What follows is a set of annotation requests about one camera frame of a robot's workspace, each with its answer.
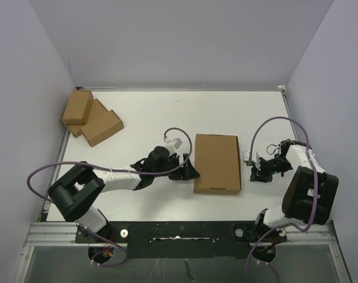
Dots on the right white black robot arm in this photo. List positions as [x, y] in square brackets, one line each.
[310, 194]

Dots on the flat cardboard piece underneath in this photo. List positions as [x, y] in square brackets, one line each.
[97, 109]

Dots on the aluminium frame rail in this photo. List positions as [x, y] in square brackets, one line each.
[51, 234]

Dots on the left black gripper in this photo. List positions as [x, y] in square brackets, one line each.
[186, 173]

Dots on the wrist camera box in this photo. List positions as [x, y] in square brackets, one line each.
[251, 158]
[172, 144]

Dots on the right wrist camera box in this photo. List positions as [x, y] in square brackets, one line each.
[251, 158]

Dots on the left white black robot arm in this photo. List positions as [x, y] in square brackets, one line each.
[76, 191]

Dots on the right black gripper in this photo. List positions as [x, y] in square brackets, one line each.
[258, 175]

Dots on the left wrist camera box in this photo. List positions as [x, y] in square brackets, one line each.
[172, 144]

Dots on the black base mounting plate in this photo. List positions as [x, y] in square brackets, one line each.
[191, 239]

